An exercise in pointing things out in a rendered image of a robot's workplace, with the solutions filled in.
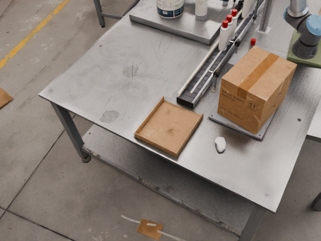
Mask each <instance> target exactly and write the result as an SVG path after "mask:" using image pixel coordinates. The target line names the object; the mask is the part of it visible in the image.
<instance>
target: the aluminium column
mask: <svg viewBox="0 0 321 241"><path fill-rule="evenodd" d="M273 3H274V0H266V1H265V5H264V9H263V14H262V18H261V23H260V27H259V31H263V32H265V31H266V30H267V28H268V23H269V19H270V15H271V11H272V7H273Z"/></svg>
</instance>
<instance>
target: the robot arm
mask: <svg viewBox="0 0 321 241"><path fill-rule="evenodd" d="M283 17H284V20H285V21H286V22H287V23H288V24H290V25H291V26H292V27H293V28H294V29H296V30H297V31H298V32H299V33H300V37H299V39H298V40H297V41H296V42H295V43H294V44H293V46H292V49H291V50H292V52H293V54H294V55H295V56H297V57H298V58H301V59H312V58H313V57H315V55H316V54H317V52H318V44H319V42H320V40H321V16H320V15H317V14H313V15H312V14H311V13H309V5H308V4H307V0H290V5H289V6H288V7H287V8H286V9H285V11H284V14H283Z"/></svg>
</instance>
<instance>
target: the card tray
mask: <svg viewBox="0 0 321 241"><path fill-rule="evenodd" d="M202 118H203V113H202V114H201V115H199V114H197V113H194V112H192V111H189V110H187V109H184V108H182V107H180V106H177V105H175V104H172V103H170V102H168V101H165V100H164V96H163V97H162V98H161V99H160V100H159V102H158V103H157V104H156V106H155V107H154V108H153V109H152V111H151V112H150V113H149V114H148V116H147V117H146V118H145V120H144V121H143V122H142V123H141V125H140V126H139V127H138V128H137V129H136V131H135V132H134V135H135V137H136V138H138V139H140V140H142V141H144V142H146V143H148V144H150V145H152V146H154V147H156V148H159V149H161V150H163V151H165V152H167V153H169V154H171V155H173V156H175V157H177V156H178V155H179V153H180V151H181V150H182V148H183V147H184V145H185V144H186V143H187V141H188V140H189V138H190V136H191V135H192V133H193V132H194V130H195V129H196V127H197V126H198V124H199V123H200V121H201V120H202Z"/></svg>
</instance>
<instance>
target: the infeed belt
mask: <svg viewBox="0 0 321 241"><path fill-rule="evenodd" d="M263 1H264V0H260V1H259V5H258V8H259V7H260V5H261V4H262V2H263ZM254 13H255V10H254V11H253V13H252V15H249V18H247V19H246V20H245V22H244V23H243V24H242V26H241V27H240V29H239V30H238V31H237V33H236V34H235V38H234V39H233V40H232V41H234V42H235V41H236V39H237V38H238V36H239V35H240V33H241V32H242V31H243V30H244V28H245V27H246V25H247V24H248V22H249V21H250V20H251V18H252V17H253V15H254ZM242 20H243V18H242V13H241V15H240V16H239V17H238V19H237V25H236V29H237V27H238V26H239V24H240V23H241V21H242ZM233 44H234V43H230V45H229V46H227V48H226V51H224V52H222V53H221V55H220V56H219V57H218V59H217V60H216V62H215V63H214V65H213V66H212V67H211V69H210V71H215V69H216V68H217V66H218V65H219V64H220V62H221V61H222V59H223V58H224V56H225V55H226V53H227V52H228V51H229V49H230V48H231V46H232V45H233ZM218 47H219V44H218V46H217V47H216V48H215V49H214V51H213V52H212V53H211V55H210V56H209V57H208V59H207V60H206V61H205V63H204V64H203V65H202V67H201V68H200V69H199V71H198V72H197V73H196V75H195V76H194V77H193V79H192V80H191V81H190V83H189V84H188V86H187V87H186V88H185V90H184V91H183V92H182V94H181V95H180V96H179V97H178V98H180V99H183V100H185V101H187V102H189V103H192V102H193V100H194V99H195V97H196V96H197V94H198V93H199V92H200V90H201V89H202V87H203V86H204V85H205V83H206V82H207V80H208V79H209V77H210V76H211V75H212V73H209V72H208V73H207V74H206V76H205V77H204V78H203V80H202V81H201V83H200V84H199V86H198V87H197V88H196V90H195V91H194V92H193V94H192V95H191V94H190V92H191V90H192V89H193V87H194V86H195V85H196V83H197V82H198V81H199V79H200V78H201V76H202V75H203V74H204V72H205V71H206V70H207V68H208V67H209V65H210V64H211V63H212V62H213V60H214V59H215V57H216V56H217V55H218V53H219V52H220V51H219V50H218Z"/></svg>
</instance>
